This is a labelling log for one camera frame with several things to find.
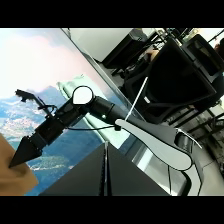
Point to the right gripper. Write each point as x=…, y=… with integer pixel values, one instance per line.
x=48, y=131

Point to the brown T-shirt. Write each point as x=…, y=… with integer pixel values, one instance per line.
x=15, y=176

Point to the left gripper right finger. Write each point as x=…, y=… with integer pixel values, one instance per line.
x=126, y=176

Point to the pale green garment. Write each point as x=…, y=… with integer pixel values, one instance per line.
x=68, y=86

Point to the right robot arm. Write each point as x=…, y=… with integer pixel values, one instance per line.
x=146, y=136

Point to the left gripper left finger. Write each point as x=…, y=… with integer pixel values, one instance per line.
x=86, y=176

